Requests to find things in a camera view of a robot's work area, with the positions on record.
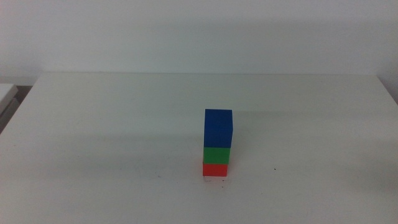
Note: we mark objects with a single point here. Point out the blue cube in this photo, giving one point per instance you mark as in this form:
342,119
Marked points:
218,128

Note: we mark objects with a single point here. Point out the green cube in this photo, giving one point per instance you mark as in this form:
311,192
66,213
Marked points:
216,155

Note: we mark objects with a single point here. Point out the red cube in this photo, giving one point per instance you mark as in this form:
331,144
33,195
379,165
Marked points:
214,170

